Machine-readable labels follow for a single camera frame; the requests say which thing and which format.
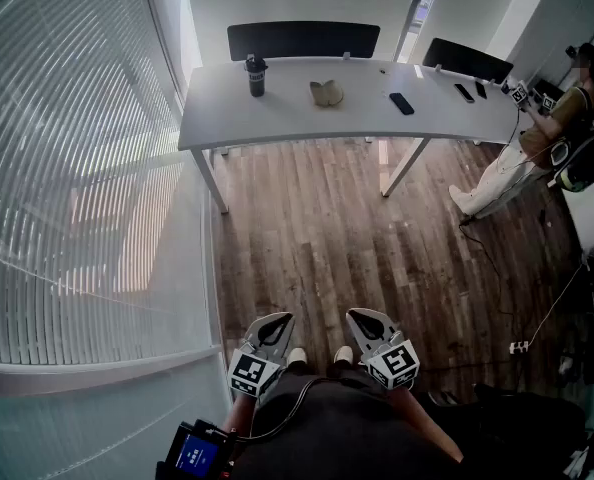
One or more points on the person's left shoe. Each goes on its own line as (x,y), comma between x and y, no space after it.
(297,357)

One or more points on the long black divider panel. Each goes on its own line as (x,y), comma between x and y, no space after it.
(302,40)

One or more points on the short black divider panel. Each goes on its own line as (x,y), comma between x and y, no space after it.
(469,60)

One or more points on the black smartphone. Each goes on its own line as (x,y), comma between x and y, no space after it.
(402,103)
(464,93)
(481,90)

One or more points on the black office chair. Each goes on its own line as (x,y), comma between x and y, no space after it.
(589,353)

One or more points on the black bag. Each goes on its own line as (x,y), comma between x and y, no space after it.
(517,433)

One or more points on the person's black shirt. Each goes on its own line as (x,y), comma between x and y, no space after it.
(337,433)

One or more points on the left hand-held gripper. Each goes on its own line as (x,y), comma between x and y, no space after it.
(249,373)

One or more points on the person's shoe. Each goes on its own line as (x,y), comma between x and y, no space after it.
(297,357)
(343,355)

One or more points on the white window blinds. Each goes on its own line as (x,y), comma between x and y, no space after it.
(67,193)

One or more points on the black shaker bottle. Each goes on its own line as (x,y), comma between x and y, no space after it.
(256,80)

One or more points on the beige glasses case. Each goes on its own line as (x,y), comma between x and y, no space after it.
(326,93)

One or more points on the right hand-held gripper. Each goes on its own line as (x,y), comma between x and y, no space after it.
(394,363)

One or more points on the person's right shoe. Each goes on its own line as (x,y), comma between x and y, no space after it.
(343,355)

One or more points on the white power strip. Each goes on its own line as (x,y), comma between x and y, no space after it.
(519,346)

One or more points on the person's right forearm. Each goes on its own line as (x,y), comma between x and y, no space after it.
(427,423)

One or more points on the person's left forearm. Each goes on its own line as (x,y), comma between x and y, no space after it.
(239,413)

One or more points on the white desk leg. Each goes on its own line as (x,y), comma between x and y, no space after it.
(214,183)
(404,168)

